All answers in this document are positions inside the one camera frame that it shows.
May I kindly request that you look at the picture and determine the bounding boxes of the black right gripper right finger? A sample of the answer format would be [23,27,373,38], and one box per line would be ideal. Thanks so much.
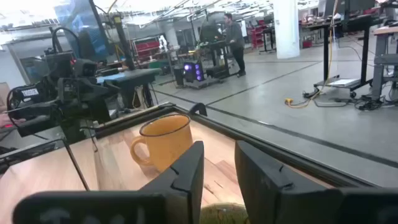
[234,140,398,224]

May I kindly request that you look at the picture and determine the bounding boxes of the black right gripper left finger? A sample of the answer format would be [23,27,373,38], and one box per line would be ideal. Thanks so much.
[12,140,205,224]

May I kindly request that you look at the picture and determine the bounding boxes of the yellow ceramic mug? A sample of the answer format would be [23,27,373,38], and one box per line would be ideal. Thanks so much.
[129,113,194,173]

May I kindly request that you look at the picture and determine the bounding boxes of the green glazed ceramic mug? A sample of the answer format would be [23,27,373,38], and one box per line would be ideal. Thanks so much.
[199,202,249,224]

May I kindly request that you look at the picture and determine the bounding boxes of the black workbench with blue top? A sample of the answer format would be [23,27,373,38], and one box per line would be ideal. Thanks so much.
[95,67,163,110]

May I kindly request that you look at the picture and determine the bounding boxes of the dark blue panel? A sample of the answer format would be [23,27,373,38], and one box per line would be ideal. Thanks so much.
[53,0,110,60]

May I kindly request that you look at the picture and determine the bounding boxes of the red storage rack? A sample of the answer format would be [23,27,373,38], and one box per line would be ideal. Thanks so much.
[248,19,266,49]
[132,38,162,60]

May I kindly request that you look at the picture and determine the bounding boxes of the black bin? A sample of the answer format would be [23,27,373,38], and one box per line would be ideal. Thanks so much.
[173,66,185,86]

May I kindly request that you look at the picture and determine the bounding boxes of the computer tower with purple lights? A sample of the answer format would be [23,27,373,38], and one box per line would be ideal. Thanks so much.
[183,61,205,83]

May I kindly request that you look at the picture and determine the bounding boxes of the white flat panel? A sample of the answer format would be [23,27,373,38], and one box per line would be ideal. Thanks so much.
[327,78,361,88]

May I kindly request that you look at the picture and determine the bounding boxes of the black equipment cart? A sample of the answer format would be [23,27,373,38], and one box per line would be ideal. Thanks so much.
[198,21,231,80]

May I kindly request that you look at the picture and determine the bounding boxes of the person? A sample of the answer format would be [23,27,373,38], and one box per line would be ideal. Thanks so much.
[223,12,247,78]

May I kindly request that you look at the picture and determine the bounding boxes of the white pillar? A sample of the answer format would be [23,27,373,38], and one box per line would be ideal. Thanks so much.
[272,0,301,60]

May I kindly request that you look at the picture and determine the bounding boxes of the grey desk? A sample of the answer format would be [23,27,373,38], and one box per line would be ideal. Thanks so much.
[371,26,398,101]

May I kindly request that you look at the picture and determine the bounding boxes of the black standing desk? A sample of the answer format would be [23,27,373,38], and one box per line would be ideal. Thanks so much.
[299,13,387,99]

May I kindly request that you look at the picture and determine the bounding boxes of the dark desk monitor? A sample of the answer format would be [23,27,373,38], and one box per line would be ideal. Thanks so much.
[323,0,377,19]

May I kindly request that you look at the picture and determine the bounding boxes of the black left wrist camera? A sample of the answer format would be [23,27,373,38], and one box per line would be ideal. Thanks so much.
[73,58,98,78]

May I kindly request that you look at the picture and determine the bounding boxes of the black table edge rail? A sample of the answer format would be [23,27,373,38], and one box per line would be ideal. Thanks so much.
[0,102,398,188]

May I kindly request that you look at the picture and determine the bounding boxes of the black post with yellow label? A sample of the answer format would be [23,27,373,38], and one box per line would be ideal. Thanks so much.
[111,14,137,72]

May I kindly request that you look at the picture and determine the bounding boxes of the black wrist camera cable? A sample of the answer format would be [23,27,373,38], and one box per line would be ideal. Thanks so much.
[50,26,81,55]

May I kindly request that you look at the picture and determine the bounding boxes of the black clamp handle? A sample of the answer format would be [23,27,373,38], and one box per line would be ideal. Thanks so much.
[188,102,208,117]

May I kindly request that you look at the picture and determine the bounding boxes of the black floor cable bundle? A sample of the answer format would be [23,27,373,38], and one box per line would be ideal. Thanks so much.
[353,94,398,112]

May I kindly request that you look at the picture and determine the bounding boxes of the yellow cable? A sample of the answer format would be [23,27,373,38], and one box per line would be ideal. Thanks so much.
[284,0,340,110]

